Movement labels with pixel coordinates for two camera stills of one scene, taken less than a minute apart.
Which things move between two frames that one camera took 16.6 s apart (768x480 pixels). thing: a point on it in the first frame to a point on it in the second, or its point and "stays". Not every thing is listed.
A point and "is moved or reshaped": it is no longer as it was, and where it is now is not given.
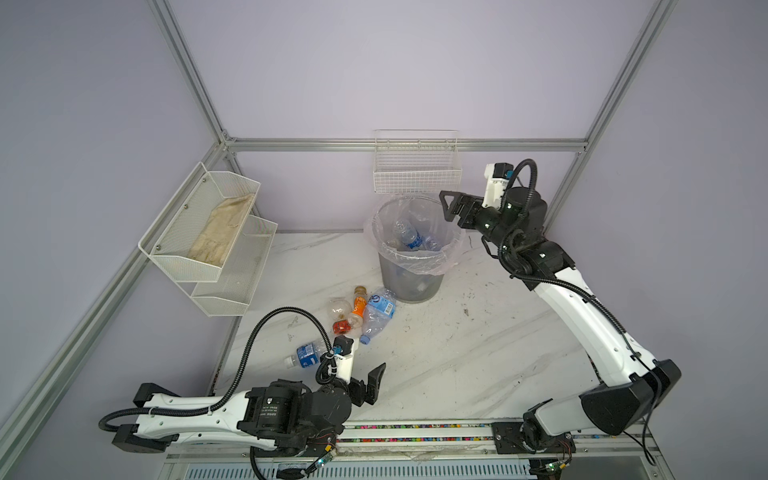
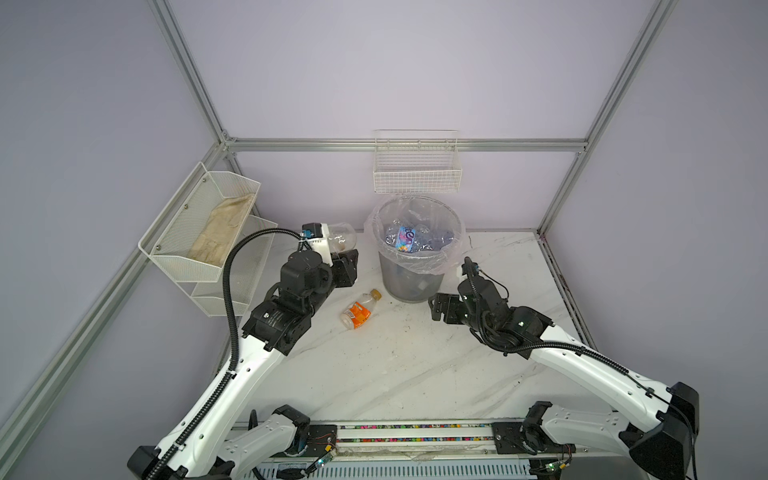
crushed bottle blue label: x=379 y=309 to x=405 y=238
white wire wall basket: x=417 y=161 stays
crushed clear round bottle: x=339 y=309 to x=341 y=237
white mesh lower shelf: x=234 y=291 stays
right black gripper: x=465 y=204 to x=447 y=301
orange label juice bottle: x=359 y=307 is moved or reshaped
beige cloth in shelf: x=214 y=242 stays
